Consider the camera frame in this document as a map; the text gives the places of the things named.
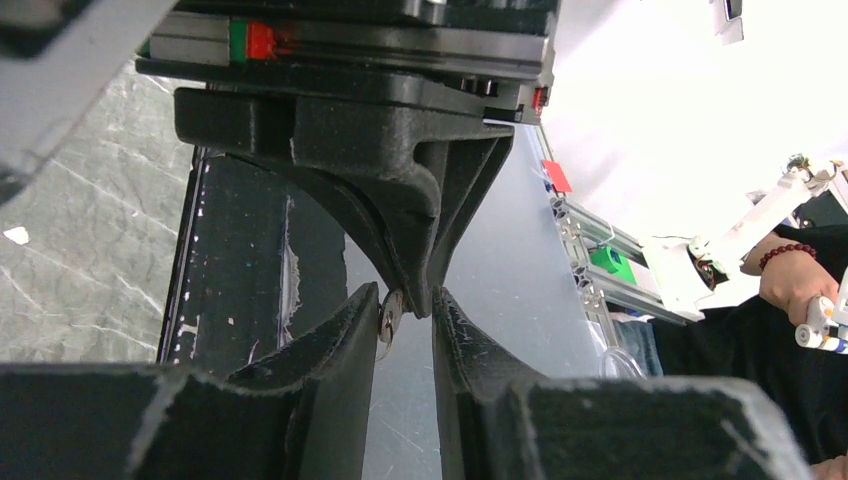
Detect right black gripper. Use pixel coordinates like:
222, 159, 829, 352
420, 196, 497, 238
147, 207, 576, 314
135, 1, 561, 318

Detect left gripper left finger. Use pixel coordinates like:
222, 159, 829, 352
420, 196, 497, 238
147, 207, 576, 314
1, 283, 379, 479

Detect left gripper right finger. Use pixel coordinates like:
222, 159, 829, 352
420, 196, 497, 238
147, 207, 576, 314
432, 288, 813, 479

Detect person's hand with bracelet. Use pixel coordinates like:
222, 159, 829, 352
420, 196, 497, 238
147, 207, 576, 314
759, 244, 839, 326

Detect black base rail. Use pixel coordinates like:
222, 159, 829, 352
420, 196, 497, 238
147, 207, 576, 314
157, 148, 348, 377

